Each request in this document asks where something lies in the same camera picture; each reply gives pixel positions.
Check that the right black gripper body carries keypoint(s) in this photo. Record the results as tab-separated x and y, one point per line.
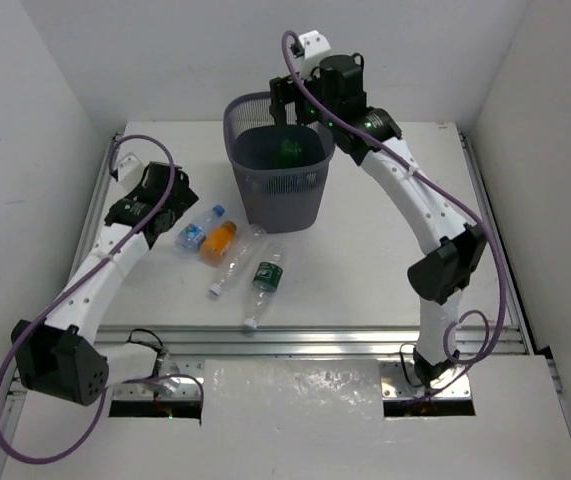
288	89

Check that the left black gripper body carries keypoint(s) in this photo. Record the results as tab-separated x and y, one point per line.
180	189

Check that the green plastic bottle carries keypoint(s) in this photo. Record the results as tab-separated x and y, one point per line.
289	149

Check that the clear bottle colourful label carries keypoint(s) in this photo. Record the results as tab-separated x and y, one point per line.
198	230

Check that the orange juice bottle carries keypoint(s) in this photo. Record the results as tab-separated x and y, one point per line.
217	243

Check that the clear bottle white cap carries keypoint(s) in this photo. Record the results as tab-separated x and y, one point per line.
237	259

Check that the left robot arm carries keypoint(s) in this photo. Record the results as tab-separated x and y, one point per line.
58	357

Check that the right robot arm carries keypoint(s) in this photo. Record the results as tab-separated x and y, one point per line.
451	246

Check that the grey mesh waste bin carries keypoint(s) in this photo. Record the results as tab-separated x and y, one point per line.
280	195

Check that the clear bottle dark green label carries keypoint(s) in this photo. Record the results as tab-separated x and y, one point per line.
264	283

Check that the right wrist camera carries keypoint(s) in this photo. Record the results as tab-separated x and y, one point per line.
310	49

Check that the left aluminium side rail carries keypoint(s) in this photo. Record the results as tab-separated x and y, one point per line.
95	215

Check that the aluminium side rail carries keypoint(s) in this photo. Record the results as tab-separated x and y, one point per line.
514	304
95	215

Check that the right aluminium side rail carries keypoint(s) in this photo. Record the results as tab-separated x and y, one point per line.
514	304

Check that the aluminium front rail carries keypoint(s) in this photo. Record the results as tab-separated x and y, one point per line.
307	342

